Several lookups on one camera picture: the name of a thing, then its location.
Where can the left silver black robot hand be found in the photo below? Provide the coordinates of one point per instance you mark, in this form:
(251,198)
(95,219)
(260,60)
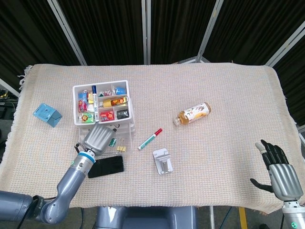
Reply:
(98,139)

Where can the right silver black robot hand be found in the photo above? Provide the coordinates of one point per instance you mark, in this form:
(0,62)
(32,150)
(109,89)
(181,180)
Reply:
(284,181)

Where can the clear plastic drawer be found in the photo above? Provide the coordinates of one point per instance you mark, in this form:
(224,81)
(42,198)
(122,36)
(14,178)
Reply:
(128,143)

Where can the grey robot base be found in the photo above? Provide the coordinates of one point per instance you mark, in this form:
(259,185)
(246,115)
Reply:
(147,218)

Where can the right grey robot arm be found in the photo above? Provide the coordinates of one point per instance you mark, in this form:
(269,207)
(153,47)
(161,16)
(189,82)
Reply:
(293,214)

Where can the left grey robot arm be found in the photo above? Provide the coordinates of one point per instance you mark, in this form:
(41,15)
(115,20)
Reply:
(69,183)

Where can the white plastic drawer cabinet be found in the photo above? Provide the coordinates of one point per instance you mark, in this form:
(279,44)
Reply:
(75,107)

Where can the blue paper box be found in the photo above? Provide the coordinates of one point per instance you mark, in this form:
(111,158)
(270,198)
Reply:
(46,114)

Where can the green lion snack packet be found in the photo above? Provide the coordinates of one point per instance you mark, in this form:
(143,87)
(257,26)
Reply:
(87,118)

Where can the gold binder clip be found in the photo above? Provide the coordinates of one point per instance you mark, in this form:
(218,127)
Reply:
(121,149)

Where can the red snack packet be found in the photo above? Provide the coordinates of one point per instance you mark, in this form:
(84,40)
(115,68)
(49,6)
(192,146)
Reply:
(107,116)

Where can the black smartphone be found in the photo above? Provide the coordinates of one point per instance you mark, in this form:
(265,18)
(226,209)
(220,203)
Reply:
(109,167)

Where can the pink red candy packet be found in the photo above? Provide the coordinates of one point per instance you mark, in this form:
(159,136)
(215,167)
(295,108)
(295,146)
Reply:
(82,106)

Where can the blue-capped white marker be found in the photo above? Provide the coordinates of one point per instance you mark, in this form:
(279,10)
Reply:
(95,100)

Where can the blue candy packet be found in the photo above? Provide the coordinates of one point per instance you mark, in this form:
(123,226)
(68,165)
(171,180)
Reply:
(83,96)

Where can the red-capped green marker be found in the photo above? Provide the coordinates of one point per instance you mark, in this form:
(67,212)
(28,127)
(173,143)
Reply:
(150,139)

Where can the small blue white packet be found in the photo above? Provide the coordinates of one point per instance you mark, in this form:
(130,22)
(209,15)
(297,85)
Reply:
(120,90)

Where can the white folding phone stand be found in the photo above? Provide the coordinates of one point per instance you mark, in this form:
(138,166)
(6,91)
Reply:
(163,162)

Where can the beige woven tablecloth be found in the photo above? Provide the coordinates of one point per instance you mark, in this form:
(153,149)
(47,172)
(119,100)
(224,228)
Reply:
(214,155)

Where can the amber tea bottle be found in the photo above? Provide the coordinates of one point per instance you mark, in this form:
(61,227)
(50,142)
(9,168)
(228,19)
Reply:
(194,113)

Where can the black folding screen white frame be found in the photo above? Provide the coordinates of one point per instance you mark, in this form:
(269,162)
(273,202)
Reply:
(107,28)

